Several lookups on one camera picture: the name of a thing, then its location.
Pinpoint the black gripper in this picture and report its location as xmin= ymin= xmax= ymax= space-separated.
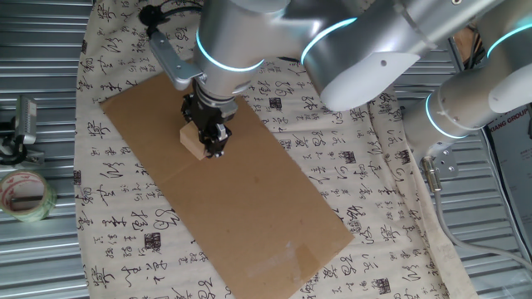
xmin=180 ymin=89 xmax=240 ymax=159

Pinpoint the light wooden block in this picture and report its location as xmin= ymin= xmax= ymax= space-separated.
xmin=179 ymin=122 xmax=209 ymax=161

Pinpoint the brown cardboard sheet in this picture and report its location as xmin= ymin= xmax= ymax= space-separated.
xmin=99 ymin=71 xmax=355 ymax=299

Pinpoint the white calligraphy print cloth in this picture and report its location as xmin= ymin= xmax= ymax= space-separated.
xmin=73 ymin=0 xmax=479 ymax=299

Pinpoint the clear packing tape roll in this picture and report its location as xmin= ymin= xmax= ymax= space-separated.
xmin=0 ymin=169 xmax=58 ymax=223

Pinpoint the white zip tie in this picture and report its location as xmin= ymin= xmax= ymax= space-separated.
xmin=394 ymin=0 xmax=437 ymax=49

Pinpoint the brown wooden board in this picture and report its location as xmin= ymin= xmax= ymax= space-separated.
xmin=452 ymin=28 xmax=483 ymax=67

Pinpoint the grey printed poster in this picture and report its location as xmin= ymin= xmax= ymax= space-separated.
xmin=484 ymin=105 xmax=532 ymax=254

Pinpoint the thin black cable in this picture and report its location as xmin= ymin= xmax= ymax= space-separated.
xmin=160 ymin=0 xmax=204 ymax=20

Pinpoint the silver finned camera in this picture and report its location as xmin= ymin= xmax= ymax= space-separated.
xmin=14 ymin=96 xmax=38 ymax=145

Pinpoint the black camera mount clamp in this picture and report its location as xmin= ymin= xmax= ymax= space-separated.
xmin=0 ymin=120 xmax=46 ymax=166

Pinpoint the grey base cable with connector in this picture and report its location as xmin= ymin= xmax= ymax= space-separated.
xmin=419 ymin=156 xmax=532 ymax=271

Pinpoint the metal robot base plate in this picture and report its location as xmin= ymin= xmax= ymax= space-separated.
xmin=421 ymin=147 xmax=461 ymax=180

